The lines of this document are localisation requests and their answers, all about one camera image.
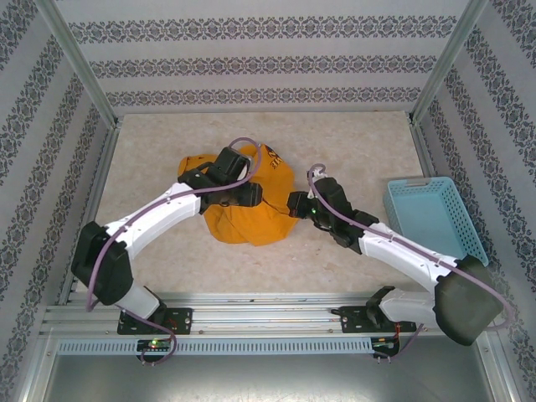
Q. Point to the aluminium extrusion table frame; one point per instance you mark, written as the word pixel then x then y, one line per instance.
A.
pixel 272 318

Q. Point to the orange printed t-shirt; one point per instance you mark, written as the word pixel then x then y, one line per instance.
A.
pixel 251 226

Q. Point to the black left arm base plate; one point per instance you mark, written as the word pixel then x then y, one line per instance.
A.
pixel 180 320

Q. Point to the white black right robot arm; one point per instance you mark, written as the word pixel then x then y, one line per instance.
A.
pixel 402 255

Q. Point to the light blue plastic basket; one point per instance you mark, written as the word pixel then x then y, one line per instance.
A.
pixel 419 209

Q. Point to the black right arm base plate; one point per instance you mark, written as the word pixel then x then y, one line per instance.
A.
pixel 352 320

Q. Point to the aluminium frame post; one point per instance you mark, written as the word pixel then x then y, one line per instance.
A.
pixel 79 67
pixel 452 63

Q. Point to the grey sheet metal panel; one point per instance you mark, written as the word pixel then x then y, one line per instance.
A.
pixel 268 381

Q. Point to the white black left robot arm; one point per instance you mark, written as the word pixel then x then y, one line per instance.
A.
pixel 159 218

